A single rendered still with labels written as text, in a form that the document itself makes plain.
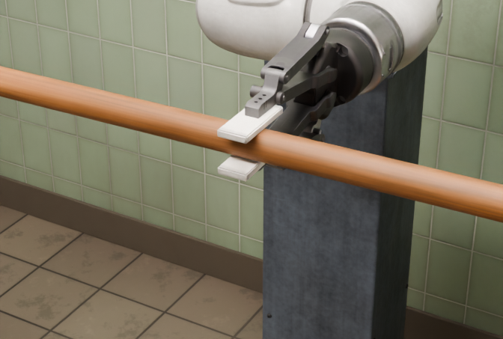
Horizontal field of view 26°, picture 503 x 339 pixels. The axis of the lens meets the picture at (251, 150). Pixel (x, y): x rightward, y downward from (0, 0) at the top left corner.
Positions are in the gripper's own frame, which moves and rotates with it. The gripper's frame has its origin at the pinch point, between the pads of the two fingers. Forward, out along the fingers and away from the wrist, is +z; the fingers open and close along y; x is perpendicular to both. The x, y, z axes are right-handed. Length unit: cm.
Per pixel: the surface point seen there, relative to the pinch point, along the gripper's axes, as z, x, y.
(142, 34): -126, 99, 56
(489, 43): -124, 13, 40
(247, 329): -109, 61, 119
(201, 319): -107, 72, 119
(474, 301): -124, 10, 103
